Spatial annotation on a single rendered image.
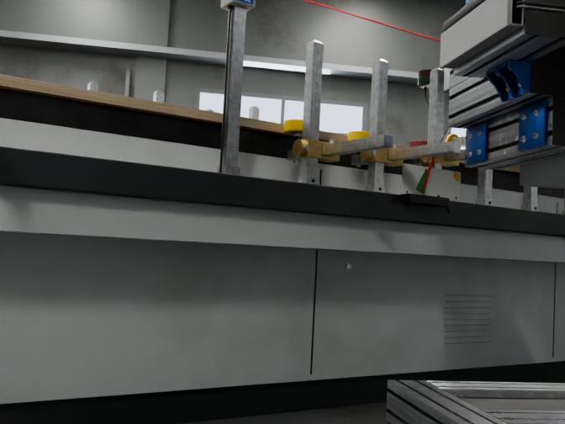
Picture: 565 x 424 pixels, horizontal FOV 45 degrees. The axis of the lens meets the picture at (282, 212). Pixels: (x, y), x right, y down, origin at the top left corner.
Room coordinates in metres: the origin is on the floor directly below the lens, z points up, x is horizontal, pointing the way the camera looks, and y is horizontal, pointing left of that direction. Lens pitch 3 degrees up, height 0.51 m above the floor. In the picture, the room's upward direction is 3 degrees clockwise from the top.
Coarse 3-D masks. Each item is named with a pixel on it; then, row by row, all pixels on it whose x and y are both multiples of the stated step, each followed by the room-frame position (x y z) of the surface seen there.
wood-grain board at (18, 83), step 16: (0, 80) 1.61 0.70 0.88; (16, 80) 1.63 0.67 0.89; (32, 80) 1.65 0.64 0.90; (64, 96) 1.70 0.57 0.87; (80, 96) 1.72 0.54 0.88; (96, 96) 1.74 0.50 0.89; (112, 96) 1.76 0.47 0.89; (160, 112) 1.84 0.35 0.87; (176, 112) 1.86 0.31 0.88; (192, 112) 1.89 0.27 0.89; (208, 112) 1.92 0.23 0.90; (256, 128) 2.01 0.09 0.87; (272, 128) 2.04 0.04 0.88; (464, 160) 2.51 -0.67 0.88
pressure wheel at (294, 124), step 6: (288, 120) 2.01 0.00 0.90; (294, 120) 2.00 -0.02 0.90; (300, 120) 2.00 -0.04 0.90; (288, 126) 2.01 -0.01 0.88; (294, 126) 2.00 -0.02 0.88; (300, 126) 2.00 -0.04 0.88; (288, 132) 2.05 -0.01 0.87; (294, 132) 2.03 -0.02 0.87; (300, 132) 2.04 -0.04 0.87; (294, 138) 2.04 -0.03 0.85
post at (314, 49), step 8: (312, 48) 1.89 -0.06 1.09; (320, 48) 1.90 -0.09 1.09; (312, 56) 1.89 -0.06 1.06; (320, 56) 1.90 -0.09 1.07; (312, 64) 1.89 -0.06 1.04; (320, 64) 1.90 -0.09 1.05; (312, 72) 1.89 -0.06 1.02; (320, 72) 1.90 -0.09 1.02; (312, 80) 1.89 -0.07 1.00; (320, 80) 1.90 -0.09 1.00; (304, 88) 1.92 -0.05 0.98; (312, 88) 1.89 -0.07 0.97; (320, 88) 1.91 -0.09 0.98; (304, 96) 1.91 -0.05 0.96; (312, 96) 1.89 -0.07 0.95; (320, 96) 1.91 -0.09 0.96; (304, 104) 1.91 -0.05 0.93; (312, 104) 1.89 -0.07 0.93; (304, 112) 1.91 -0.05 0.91; (312, 112) 1.89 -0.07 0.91; (304, 120) 1.91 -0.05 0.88; (312, 120) 1.89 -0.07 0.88; (304, 128) 1.91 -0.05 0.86; (312, 128) 1.89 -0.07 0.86; (304, 136) 1.91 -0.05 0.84; (312, 136) 1.89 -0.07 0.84; (304, 160) 1.90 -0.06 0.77; (312, 160) 1.90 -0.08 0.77; (304, 168) 1.90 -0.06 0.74; (312, 168) 1.90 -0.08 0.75; (304, 176) 1.90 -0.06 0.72; (312, 176) 1.90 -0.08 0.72
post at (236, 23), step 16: (240, 16) 1.76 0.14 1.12; (240, 32) 1.76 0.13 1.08; (240, 48) 1.76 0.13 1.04; (240, 64) 1.76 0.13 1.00; (224, 80) 1.77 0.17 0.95; (240, 80) 1.76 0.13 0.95; (224, 96) 1.75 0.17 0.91; (240, 96) 1.76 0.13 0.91; (224, 112) 1.75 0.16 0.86; (224, 128) 1.76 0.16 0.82; (224, 144) 1.76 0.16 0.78; (224, 160) 1.75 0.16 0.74
